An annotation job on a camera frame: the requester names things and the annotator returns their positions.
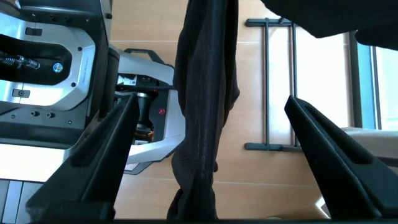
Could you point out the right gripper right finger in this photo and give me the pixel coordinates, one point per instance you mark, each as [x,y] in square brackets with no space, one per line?
[329,177]

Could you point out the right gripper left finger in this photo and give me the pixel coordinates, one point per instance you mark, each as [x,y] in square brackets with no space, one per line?
[105,168]

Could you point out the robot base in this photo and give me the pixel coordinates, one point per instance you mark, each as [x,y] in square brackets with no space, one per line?
[62,93]

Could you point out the black clothes rack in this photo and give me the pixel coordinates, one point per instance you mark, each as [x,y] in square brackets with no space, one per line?
[266,84]

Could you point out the window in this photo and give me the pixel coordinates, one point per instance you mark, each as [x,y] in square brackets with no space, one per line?
[367,87]

